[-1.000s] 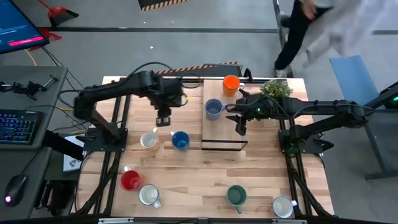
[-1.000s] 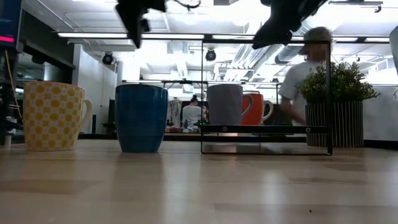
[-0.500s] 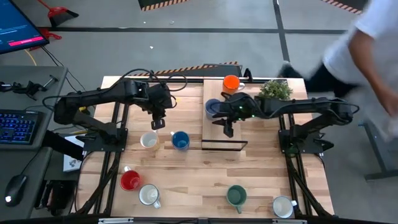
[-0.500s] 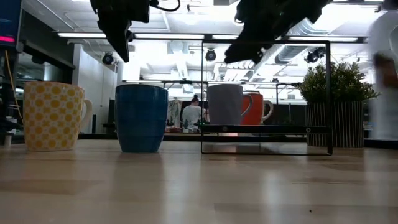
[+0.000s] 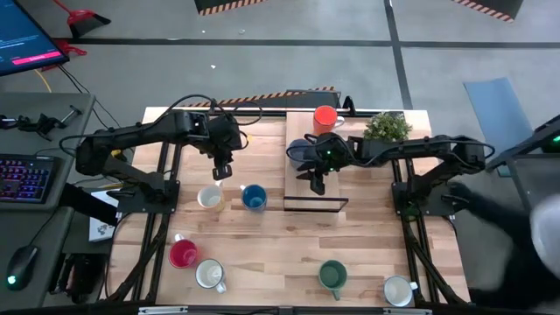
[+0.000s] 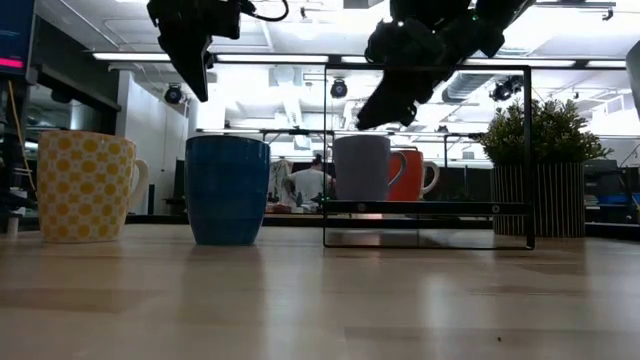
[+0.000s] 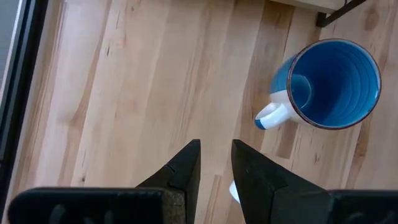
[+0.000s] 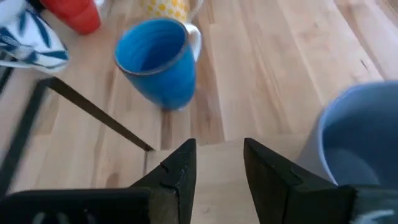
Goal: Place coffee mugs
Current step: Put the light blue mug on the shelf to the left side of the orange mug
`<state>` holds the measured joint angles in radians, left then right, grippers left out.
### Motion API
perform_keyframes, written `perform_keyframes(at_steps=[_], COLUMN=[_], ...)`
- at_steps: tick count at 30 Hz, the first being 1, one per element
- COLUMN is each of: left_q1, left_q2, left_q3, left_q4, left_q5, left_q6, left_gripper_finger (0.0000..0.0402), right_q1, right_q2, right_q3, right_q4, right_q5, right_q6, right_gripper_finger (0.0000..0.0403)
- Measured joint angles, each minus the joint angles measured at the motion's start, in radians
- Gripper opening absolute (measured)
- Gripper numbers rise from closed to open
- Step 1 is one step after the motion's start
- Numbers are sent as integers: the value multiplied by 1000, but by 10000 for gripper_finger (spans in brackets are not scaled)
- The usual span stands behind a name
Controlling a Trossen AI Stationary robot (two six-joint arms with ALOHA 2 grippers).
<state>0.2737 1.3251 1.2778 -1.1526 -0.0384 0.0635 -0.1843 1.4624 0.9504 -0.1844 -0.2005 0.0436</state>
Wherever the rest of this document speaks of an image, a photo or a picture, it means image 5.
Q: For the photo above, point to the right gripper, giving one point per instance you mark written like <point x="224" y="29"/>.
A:
<point x="332" y="153"/>

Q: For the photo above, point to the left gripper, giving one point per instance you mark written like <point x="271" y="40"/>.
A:
<point x="225" y="135"/>

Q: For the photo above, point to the cream mug with yellow dots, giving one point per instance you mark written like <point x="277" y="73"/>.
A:
<point x="210" y="199"/>

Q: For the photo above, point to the dark blue mug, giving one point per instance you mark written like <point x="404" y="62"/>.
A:
<point x="254" y="199"/>

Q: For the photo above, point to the orange mug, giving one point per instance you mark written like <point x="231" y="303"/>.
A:
<point x="324" y="117"/>

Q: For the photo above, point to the red mug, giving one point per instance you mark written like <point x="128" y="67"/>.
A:
<point x="184" y="254"/>

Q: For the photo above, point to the green mug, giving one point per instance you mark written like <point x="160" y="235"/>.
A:
<point x="331" y="275"/>

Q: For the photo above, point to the white grey mug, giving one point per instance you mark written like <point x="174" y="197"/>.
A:
<point x="209" y="275"/>

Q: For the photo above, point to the white patterned mug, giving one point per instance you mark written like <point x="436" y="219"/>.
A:
<point x="397" y="291"/>

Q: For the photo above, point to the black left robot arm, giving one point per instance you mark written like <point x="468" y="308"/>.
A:
<point x="144" y="131"/>

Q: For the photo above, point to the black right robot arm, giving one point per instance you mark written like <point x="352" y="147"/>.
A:
<point x="415" y="146"/>

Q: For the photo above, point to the wooden tray board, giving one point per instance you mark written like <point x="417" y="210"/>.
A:
<point x="297" y="192"/>

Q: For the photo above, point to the black table clamp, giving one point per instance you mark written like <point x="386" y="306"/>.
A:
<point x="348" y="105"/>
<point x="213" y="105"/>

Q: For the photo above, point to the long black hazard-striped base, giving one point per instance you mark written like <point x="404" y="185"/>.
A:
<point x="306" y="98"/>

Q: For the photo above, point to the green plant in ribbed pot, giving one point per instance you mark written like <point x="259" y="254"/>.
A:
<point x="387" y="127"/>

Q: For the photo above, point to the white printed box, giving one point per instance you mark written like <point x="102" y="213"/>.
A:
<point x="100" y="229"/>

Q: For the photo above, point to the black angled bar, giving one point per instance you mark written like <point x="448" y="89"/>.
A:
<point x="87" y="203"/>

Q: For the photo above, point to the metal rod with black ends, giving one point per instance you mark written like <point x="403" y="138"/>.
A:
<point x="70" y="115"/>

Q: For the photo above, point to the black platform with hazard stripes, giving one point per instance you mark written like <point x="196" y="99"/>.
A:
<point x="499" y="6"/>
<point x="219" y="3"/>

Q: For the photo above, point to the black equipment bundle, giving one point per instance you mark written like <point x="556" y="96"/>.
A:
<point x="79" y="275"/>

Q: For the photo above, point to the black clamp tool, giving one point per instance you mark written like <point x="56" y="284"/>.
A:
<point x="41" y="124"/>

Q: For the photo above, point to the person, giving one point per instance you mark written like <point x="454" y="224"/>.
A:
<point x="503" y="227"/>

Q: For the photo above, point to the grey desk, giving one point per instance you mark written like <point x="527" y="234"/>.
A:
<point x="39" y="227"/>

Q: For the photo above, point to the red dustpan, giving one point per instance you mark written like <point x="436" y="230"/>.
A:
<point x="72" y="49"/>

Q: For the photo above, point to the blue floor mat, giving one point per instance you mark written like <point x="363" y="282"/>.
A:
<point x="499" y="109"/>

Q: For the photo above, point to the backlit keyboard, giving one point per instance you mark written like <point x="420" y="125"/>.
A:
<point x="26" y="179"/>

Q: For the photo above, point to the red and black broom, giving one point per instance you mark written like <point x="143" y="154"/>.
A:
<point x="87" y="22"/>

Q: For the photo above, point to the grey stand with green light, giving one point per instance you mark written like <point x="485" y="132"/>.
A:
<point x="534" y="175"/>

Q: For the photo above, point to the black computer mouse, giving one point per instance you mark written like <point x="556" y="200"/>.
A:
<point x="21" y="267"/>

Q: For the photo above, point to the computer monitor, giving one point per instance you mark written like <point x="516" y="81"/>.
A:
<point x="26" y="39"/>

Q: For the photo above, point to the black aluminium table frame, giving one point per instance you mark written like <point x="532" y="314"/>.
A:
<point x="262" y="112"/>

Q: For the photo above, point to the silver metal bracket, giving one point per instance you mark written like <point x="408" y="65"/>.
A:
<point x="162" y="310"/>
<point x="407" y="311"/>

